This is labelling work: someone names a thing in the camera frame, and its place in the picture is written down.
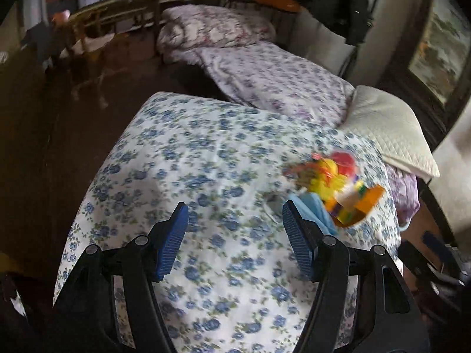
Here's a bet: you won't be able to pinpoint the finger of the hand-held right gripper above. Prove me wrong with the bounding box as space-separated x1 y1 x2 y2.
399 232 451 278

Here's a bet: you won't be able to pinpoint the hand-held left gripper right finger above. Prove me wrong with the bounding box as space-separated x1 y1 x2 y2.
283 200 431 353

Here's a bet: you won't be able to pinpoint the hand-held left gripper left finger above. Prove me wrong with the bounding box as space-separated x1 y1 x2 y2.
46 202 189 353

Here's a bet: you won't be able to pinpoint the blue face mask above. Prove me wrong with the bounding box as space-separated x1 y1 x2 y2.
265 192 337 236

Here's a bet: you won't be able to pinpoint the orange cardboard box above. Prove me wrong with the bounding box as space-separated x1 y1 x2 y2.
324 184 387 229

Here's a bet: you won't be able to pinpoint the purple cloth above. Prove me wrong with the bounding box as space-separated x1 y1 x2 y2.
384 165 420 229

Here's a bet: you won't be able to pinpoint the blue floral bed sheet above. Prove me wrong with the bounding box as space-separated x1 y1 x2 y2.
53 92 402 353

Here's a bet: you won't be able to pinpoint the white quilted pillow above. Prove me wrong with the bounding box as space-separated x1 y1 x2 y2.
339 85 440 184

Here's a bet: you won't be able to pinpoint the purple floral bed sheet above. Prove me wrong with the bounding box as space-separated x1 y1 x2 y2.
200 42 356 127

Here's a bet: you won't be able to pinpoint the dark framed landscape painting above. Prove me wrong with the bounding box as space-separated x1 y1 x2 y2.
379 0 471 129

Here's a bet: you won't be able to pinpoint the wooden chair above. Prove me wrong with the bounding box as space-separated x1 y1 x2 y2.
68 7 129 109

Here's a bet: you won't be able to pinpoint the folded pink floral quilt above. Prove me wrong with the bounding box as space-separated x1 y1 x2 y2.
156 4 276 63

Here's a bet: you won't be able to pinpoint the dark hanging clothes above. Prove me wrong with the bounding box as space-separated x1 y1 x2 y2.
278 0 372 46

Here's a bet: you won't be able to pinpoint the wooden desk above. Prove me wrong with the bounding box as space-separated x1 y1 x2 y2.
70 0 194 34

